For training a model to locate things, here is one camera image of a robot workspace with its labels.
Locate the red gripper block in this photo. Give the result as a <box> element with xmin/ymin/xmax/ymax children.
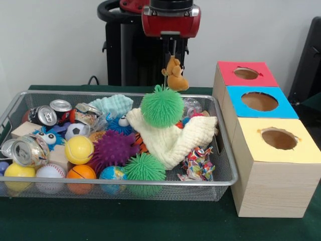
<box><xmin>141</xmin><ymin>6</ymin><xmax>202</xmax><ymax>65</ymax></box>

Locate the brown teddy toy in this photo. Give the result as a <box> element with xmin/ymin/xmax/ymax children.
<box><xmin>161</xmin><ymin>55</ymin><xmax>190</xmax><ymax>92</ymax></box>

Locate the green spiky ball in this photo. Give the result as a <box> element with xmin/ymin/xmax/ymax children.
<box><xmin>123</xmin><ymin>153</ymin><xmax>167</xmax><ymax>196</ymax></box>
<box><xmin>140</xmin><ymin>84</ymin><xmax>185</xmax><ymax>129</ymax></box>

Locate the cream muslin cloth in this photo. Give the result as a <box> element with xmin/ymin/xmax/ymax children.
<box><xmin>125</xmin><ymin>108</ymin><xmax>218</xmax><ymax>170</ymax></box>

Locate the shallow clear mesh bin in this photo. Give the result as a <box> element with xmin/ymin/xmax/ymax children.
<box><xmin>0</xmin><ymin>90</ymin><xmax>239</xmax><ymax>201</ymax></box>

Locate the wooden box with three holes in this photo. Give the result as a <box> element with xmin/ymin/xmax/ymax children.
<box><xmin>212</xmin><ymin>61</ymin><xmax>321</xmax><ymax>218</ymax></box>

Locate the purple spiky ball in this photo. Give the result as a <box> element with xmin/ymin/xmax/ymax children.
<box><xmin>90</xmin><ymin>130</ymin><xmax>140</xmax><ymax>174</ymax></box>

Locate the black chair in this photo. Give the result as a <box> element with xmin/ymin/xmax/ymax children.
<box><xmin>288</xmin><ymin>17</ymin><xmax>321</xmax><ymax>108</ymax></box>

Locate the yellow tennis ball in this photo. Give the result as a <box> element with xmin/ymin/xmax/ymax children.
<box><xmin>64</xmin><ymin>135</ymin><xmax>94</xmax><ymax>165</ymax></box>

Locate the blue globe ball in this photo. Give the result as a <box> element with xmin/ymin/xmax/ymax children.
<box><xmin>99</xmin><ymin>166</ymin><xmax>128</xmax><ymax>195</ymax></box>

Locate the orange basketball toy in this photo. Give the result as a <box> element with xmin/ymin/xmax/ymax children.
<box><xmin>67</xmin><ymin>165</ymin><xmax>97</xmax><ymax>195</ymax></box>

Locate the white baseball toy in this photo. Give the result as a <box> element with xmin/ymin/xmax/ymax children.
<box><xmin>36</xmin><ymin>164</ymin><xmax>68</xmax><ymax>194</ymax></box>

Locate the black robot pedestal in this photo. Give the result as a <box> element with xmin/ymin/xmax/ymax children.
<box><xmin>98</xmin><ymin>0</ymin><xmax>201</xmax><ymax>87</ymax></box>

